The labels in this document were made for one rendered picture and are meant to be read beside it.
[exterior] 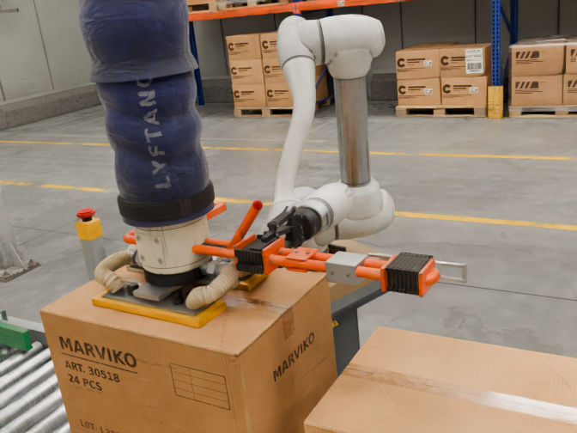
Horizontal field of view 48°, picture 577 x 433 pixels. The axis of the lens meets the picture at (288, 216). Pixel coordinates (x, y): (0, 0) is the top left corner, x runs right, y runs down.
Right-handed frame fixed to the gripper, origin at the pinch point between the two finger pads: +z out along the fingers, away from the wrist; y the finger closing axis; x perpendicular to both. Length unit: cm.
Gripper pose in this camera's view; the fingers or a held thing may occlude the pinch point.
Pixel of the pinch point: (264, 253)
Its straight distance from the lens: 143.2
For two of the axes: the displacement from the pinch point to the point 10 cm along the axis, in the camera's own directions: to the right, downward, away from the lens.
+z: -4.9, 3.4, -8.0
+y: 1.0, 9.4, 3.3
